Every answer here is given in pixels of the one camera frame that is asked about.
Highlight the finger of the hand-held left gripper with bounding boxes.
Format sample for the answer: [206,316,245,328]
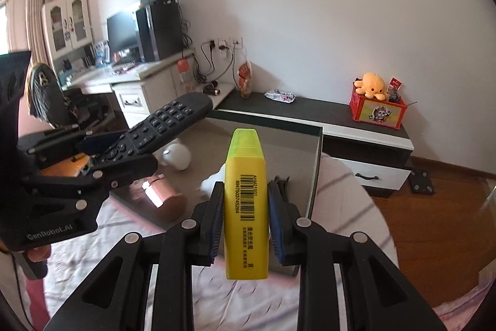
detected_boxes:
[21,154,159,200]
[17,123,132,161]

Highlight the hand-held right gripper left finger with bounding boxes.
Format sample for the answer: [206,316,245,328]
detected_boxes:
[44,184,225,331]

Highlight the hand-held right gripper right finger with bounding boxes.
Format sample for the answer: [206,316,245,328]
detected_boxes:
[267,181,450,331]

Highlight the yellow highlighter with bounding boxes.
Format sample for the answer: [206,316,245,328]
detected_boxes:
[224,128,269,280]

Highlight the rose gold metal canister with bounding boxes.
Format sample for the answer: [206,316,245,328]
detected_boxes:
[130,174,187,221]

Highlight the white round lamp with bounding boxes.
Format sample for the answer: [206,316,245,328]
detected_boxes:
[162,143,192,171]

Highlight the long black remote control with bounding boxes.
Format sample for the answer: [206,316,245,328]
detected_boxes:
[87,92,214,171]

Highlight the pink cardboard box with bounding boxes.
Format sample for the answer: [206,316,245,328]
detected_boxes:
[108,109,325,235]

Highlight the person's left hand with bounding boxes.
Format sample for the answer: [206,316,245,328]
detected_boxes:
[23,246,51,262]

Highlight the white desk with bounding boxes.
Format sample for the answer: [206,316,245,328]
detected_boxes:
[58,48,196,130]

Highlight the black office chair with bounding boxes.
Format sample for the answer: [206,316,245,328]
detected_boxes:
[25,61,117,134]

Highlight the white striped quilt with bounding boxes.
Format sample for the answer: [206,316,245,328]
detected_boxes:
[42,153,400,331]

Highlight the blue box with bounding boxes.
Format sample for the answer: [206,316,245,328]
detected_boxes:
[93,40,111,66]

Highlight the bottle with orange cap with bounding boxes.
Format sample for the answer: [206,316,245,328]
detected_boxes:
[177,59,196,93]

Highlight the black computer monitor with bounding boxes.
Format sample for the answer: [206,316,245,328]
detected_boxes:
[106,10,140,54]

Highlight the white nightstand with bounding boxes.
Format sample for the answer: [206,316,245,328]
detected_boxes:
[192,82,236,112]

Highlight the white glass-door cabinet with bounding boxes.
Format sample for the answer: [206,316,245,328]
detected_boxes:
[42,0,94,62]

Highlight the black computer tower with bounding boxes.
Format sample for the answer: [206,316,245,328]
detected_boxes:
[135,1,184,62]

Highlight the crumpled plastic packet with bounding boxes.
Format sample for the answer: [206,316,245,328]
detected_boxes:
[264,89,297,104]

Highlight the orange snack bag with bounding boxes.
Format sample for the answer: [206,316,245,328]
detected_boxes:
[237,60,254,99]

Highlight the red printed box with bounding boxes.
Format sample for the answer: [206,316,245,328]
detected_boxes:
[349,81,409,130]

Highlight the black floor scale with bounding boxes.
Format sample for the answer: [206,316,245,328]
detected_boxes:
[410,168,435,195]

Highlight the beige curtain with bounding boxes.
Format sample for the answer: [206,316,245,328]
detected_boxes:
[25,0,72,64]

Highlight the orange octopus plush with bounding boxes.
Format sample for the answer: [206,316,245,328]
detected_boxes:
[354,72,388,100]

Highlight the black power cables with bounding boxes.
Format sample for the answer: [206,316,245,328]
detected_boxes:
[192,40,237,83]

